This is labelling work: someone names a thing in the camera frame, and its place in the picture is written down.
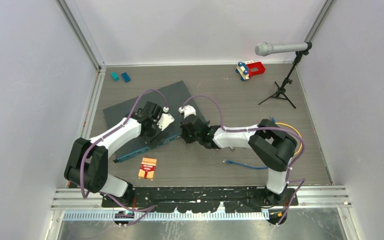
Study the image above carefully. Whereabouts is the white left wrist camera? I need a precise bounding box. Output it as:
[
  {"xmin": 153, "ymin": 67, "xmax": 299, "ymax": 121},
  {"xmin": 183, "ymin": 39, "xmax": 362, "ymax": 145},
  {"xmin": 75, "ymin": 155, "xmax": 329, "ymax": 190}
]
[{"xmin": 156, "ymin": 113, "xmax": 175, "ymax": 131}]

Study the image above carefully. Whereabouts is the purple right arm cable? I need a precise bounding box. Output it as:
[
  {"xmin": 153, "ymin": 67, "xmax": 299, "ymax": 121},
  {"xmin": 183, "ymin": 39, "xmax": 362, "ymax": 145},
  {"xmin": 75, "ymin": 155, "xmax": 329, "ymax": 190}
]
[{"xmin": 178, "ymin": 95, "xmax": 307, "ymax": 226}]

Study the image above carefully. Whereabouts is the dark network switch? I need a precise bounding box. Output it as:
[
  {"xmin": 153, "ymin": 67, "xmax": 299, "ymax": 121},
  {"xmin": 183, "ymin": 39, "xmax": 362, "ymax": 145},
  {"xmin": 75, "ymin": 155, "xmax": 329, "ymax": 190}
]
[{"xmin": 103, "ymin": 81, "xmax": 192, "ymax": 163}]

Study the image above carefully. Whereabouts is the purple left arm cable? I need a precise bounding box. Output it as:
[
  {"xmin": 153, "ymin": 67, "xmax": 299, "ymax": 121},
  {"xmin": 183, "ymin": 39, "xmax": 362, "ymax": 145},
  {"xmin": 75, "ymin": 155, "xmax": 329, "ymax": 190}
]
[{"xmin": 79, "ymin": 88, "xmax": 170, "ymax": 226}]

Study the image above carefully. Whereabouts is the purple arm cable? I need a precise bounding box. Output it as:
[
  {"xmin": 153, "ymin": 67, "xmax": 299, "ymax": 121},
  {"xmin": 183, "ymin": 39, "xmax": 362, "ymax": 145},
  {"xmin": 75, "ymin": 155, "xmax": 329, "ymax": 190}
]
[
  {"xmin": 178, "ymin": 95, "xmax": 307, "ymax": 226},
  {"xmin": 79, "ymin": 88, "xmax": 170, "ymax": 226}
]

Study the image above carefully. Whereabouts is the red white blue toy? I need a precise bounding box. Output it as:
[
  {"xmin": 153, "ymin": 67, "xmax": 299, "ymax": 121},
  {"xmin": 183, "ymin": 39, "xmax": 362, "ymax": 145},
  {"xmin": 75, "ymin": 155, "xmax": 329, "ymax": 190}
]
[{"xmin": 235, "ymin": 60, "xmax": 266, "ymax": 81}]

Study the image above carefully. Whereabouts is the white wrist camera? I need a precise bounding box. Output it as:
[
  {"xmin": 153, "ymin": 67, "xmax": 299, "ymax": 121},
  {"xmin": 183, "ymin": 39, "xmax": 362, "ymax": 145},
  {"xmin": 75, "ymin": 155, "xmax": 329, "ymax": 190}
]
[
  {"xmin": 178, "ymin": 105, "xmax": 197, "ymax": 119},
  {"xmin": 156, "ymin": 113, "xmax": 175, "ymax": 131}
]

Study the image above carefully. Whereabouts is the grey microphone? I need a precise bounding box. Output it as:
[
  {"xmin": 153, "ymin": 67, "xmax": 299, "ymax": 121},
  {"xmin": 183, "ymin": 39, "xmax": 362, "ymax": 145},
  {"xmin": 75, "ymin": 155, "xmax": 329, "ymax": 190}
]
[{"xmin": 254, "ymin": 42, "xmax": 313, "ymax": 57}]

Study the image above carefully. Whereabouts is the blue ethernet cable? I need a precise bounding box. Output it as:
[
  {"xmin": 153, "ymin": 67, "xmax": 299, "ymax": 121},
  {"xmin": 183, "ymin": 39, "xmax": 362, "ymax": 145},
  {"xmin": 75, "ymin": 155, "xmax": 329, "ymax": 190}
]
[{"xmin": 222, "ymin": 116, "xmax": 277, "ymax": 171}]

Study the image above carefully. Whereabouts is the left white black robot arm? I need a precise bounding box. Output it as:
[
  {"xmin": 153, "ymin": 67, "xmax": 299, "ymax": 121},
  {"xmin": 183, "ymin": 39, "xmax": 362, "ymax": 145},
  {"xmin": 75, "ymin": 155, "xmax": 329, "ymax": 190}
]
[{"xmin": 64, "ymin": 101, "xmax": 175, "ymax": 207}]

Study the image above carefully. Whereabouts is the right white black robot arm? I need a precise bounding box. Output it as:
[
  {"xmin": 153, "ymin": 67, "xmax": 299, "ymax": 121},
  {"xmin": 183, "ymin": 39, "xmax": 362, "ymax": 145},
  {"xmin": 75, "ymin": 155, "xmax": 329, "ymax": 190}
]
[{"xmin": 180, "ymin": 115, "xmax": 298, "ymax": 205}]

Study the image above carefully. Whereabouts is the black microphone tripod stand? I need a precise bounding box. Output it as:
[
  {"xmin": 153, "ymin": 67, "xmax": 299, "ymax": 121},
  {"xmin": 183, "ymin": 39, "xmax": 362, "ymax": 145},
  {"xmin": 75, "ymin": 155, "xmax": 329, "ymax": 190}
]
[{"xmin": 258, "ymin": 48, "xmax": 312, "ymax": 109}]

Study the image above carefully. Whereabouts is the yellow ethernet cable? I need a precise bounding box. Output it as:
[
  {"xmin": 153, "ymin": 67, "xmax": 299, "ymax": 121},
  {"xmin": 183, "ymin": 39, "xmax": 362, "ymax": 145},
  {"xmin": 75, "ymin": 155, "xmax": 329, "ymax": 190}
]
[{"xmin": 274, "ymin": 122, "xmax": 304, "ymax": 157}]

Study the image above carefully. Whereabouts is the teal plastic block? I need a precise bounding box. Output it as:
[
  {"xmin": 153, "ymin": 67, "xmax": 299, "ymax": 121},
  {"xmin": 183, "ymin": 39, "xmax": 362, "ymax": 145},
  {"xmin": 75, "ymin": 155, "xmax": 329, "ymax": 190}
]
[{"xmin": 110, "ymin": 72, "xmax": 120, "ymax": 82}]

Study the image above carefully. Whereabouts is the blue plastic block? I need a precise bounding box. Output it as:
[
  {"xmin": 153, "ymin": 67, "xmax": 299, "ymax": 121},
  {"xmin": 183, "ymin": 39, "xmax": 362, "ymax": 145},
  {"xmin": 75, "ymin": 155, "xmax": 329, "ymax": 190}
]
[{"xmin": 120, "ymin": 72, "xmax": 131, "ymax": 83}]

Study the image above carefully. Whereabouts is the red and gold card box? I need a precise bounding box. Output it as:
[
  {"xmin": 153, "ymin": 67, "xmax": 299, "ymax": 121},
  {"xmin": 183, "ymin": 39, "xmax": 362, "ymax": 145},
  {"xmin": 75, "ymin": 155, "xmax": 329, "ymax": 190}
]
[{"xmin": 138, "ymin": 157, "xmax": 157, "ymax": 181}]

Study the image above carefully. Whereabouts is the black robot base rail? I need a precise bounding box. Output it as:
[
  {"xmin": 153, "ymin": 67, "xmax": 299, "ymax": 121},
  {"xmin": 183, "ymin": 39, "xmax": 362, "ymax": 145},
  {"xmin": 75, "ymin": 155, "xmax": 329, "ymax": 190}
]
[{"xmin": 101, "ymin": 186, "xmax": 299, "ymax": 214}]

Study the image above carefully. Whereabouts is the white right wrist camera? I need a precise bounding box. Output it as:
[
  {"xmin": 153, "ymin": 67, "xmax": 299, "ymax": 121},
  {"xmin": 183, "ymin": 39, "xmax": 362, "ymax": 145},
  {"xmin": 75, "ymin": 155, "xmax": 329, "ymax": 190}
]
[{"xmin": 178, "ymin": 105, "xmax": 197, "ymax": 119}]

